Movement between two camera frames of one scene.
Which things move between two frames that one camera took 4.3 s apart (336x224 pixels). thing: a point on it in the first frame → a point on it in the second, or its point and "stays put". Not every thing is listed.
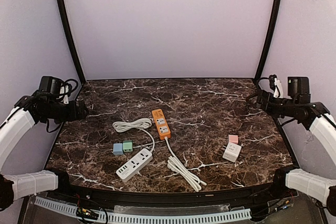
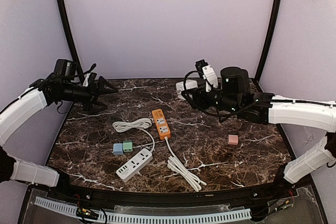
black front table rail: (182, 198) stays put
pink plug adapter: (233, 139) stays put
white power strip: (137, 162) stays put
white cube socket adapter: (232, 151) → (189, 84)
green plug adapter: (127, 146) stays put
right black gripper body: (261, 99) → (194, 95)
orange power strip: (161, 124) stays put
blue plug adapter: (117, 149) stays put
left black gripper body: (79, 109) → (92, 92)
